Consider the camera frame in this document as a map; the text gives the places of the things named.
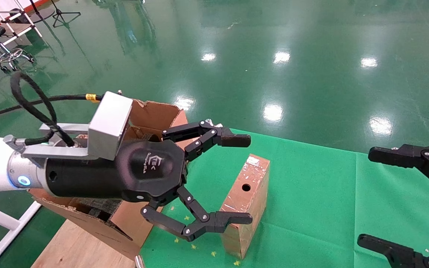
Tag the white frame table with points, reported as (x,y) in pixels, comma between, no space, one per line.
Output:
(19,29)

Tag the small taped cardboard box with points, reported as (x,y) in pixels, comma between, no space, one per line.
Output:
(251,175)

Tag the silver metal clamp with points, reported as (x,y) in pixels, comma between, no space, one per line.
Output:
(139,261)
(212,123)

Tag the black round base stand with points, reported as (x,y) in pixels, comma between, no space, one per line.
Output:
(39,15)

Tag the black tripod stand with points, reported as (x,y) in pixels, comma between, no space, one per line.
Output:
(59,11)

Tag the large open cardboard carton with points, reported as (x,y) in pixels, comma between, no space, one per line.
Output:
(155,115)

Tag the green table cloth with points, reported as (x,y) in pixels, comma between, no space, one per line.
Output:
(311,204)

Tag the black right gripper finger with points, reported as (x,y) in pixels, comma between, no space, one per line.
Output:
(397,255)
(404,153)

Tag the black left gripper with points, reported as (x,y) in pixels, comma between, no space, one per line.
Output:
(151,171)

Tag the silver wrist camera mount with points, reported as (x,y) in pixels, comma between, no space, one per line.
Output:
(110,123)

